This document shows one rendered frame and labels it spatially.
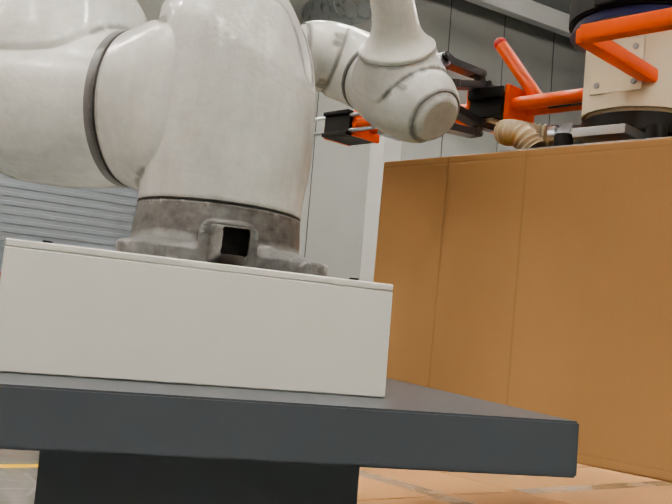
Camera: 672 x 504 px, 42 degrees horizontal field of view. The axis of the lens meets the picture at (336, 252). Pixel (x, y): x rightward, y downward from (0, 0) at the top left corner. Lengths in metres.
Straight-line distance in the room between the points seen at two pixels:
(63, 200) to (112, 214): 0.59
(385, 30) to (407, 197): 0.29
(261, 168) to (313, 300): 0.14
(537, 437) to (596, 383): 0.49
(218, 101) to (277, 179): 0.08
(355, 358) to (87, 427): 0.23
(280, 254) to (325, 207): 11.22
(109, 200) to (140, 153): 9.77
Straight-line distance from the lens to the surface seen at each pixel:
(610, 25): 1.13
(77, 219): 10.44
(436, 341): 1.25
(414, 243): 1.30
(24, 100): 0.87
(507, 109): 1.46
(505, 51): 1.53
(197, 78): 0.78
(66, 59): 0.86
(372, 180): 4.63
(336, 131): 1.71
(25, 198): 10.32
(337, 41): 1.25
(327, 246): 11.95
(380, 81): 1.14
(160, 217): 0.77
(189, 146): 0.77
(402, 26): 1.14
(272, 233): 0.77
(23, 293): 0.69
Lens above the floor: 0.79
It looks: 6 degrees up
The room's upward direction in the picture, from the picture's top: 5 degrees clockwise
